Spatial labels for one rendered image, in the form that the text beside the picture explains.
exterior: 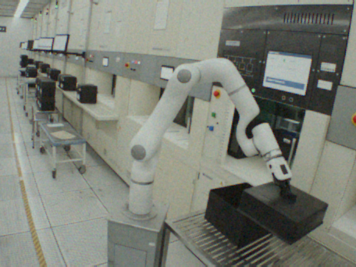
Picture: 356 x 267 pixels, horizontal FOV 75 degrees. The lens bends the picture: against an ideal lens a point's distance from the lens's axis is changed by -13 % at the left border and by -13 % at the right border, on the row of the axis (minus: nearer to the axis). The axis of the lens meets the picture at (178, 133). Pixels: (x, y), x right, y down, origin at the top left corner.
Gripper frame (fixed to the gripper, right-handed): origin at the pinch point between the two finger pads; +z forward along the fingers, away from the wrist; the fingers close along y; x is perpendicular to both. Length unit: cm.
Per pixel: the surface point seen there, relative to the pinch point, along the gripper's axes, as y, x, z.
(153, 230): -40, 50, -4
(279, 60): 31, -11, -67
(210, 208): -10.2, 40.4, -6.3
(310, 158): 27.1, -2.4, -10.9
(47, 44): -26, 338, -413
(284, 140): 83, 40, -39
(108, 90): 61, 277, -253
